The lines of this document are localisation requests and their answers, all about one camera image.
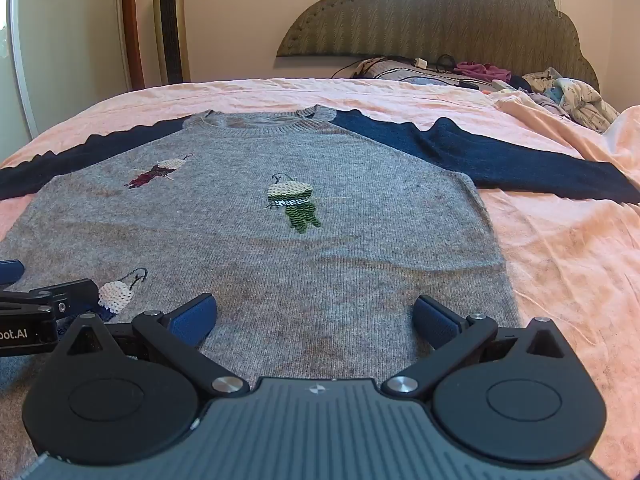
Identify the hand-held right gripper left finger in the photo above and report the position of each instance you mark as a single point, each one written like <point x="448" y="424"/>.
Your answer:
<point x="192" y="319"/>

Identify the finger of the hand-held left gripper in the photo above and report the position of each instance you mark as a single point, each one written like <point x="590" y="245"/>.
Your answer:
<point x="10" y="271"/>
<point x="75" y="292"/>

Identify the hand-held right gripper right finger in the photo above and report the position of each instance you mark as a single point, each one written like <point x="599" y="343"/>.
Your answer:
<point x="435" y="325"/>

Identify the grey sweater with navy sleeves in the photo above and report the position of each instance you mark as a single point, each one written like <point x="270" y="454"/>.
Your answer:
<point x="300" y="270"/>

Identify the pile of light clothes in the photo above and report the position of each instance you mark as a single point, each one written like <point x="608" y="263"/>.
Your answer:
<point x="565" y="92"/>

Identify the pink bed sheet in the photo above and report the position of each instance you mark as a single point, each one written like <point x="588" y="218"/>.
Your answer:
<point x="575" y="260"/>

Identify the white flower-print wardrobe door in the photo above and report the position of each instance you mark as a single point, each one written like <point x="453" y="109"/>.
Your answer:
<point x="65" y="50"/>

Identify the black power adapter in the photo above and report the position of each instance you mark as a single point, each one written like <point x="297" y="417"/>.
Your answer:
<point x="468" y="84"/>

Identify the grey striped pillow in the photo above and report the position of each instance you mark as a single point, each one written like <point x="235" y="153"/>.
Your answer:
<point x="395" y="71"/>

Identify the magenta cloth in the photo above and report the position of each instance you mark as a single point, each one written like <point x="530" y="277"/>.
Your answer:
<point x="477" y="70"/>

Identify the white charger plug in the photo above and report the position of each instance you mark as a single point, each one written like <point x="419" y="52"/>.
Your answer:
<point x="421" y="63"/>

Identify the gold tower air conditioner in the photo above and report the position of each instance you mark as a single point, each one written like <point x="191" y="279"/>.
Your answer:
<point x="170" y="35"/>

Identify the olive padded headboard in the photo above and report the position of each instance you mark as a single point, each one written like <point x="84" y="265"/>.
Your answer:
<point x="425" y="20"/>

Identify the brown wooden door frame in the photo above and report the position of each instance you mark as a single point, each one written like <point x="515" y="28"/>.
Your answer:
<point x="131" y="25"/>

